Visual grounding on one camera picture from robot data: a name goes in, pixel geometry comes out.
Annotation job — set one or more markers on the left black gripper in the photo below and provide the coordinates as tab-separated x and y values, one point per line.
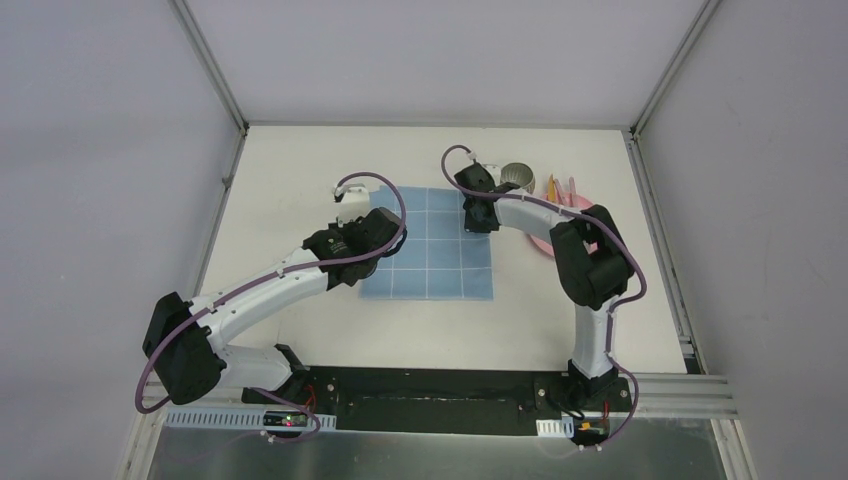
387	240

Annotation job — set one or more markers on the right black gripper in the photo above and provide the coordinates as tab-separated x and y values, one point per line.
472	226

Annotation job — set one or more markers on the grey ribbed mug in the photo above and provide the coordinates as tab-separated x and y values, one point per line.
515	173

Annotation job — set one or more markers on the blue checked cloth napkin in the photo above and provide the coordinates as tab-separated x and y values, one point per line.
440	259

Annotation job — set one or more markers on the gold table knife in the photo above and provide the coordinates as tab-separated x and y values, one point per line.
551	192

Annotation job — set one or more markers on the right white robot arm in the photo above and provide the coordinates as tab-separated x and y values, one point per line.
592	268

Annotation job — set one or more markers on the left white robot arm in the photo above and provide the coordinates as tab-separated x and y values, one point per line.
188	343

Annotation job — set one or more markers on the pink plate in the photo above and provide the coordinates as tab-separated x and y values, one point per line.
543	246

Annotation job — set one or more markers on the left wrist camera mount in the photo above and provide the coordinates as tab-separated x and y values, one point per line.
352	202

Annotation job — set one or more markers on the pink handled fork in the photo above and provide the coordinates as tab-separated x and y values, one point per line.
562	194

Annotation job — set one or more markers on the pink handled spoon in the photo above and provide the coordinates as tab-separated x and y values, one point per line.
572	190

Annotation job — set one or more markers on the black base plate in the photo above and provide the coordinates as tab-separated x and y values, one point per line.
429	401

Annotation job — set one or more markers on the aluminium frame rail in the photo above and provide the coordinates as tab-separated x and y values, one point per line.
679	426

